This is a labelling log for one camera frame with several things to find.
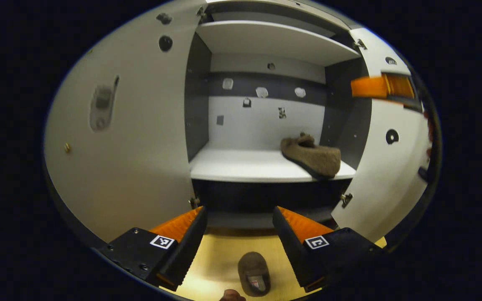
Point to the brown felt shoe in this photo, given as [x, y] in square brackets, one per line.
[312, 156]
[251, 263]

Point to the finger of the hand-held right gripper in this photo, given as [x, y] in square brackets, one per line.
[370, 87]

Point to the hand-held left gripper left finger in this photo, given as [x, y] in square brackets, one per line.
[186, 250]

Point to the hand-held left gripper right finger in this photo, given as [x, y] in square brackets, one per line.
[291, 250]

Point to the white shoe cabinet door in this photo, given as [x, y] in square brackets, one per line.
[140, 146]
[387, 175]

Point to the white cabinet shelf board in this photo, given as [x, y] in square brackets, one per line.
[274, 39]

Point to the white shoe cabinet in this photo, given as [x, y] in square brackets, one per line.
[249, 125]

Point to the metal door hinge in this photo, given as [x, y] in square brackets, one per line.
[201, 11]
[345, 198]
[360, 43]
[194, 202]

